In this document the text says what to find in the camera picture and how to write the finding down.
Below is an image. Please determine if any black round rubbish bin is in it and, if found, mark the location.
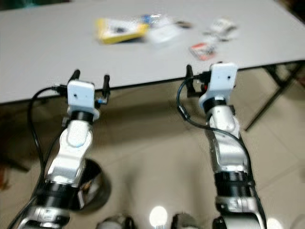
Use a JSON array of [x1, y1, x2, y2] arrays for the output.
[[71, 160, 112, 213]]

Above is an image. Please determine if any red white packet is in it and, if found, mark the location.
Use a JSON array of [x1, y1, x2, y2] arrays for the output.
[[189, 42, 217, 61]]

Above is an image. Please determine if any grey white table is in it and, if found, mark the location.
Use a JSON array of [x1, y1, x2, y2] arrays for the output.
[[0, 0, 305, 104]]

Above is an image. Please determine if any clear white plastic package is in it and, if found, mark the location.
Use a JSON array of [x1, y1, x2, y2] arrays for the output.
[[148, 23, 184, 46]]

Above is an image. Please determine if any white crumpled wrapper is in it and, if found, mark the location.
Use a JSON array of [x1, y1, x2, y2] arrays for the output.
[[203, 18, 239, 41]]

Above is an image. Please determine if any blue clear plastic wrapper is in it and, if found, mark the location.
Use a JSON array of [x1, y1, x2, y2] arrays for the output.
[[141, 13, 174, 25]]

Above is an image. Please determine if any robot left leg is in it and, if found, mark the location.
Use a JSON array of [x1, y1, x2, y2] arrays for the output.
[[95, 215, 136, 229]]

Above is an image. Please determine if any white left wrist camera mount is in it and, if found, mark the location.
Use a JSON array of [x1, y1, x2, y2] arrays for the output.
[[66, 80, 101, 121]]

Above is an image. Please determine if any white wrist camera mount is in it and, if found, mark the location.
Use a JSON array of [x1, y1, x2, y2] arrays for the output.
[[199, 62, 239, 110], [66, 80, 101, 121]]

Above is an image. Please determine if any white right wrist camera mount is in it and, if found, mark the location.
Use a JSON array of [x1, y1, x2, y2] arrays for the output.
[[199, 62, 239, 110]]

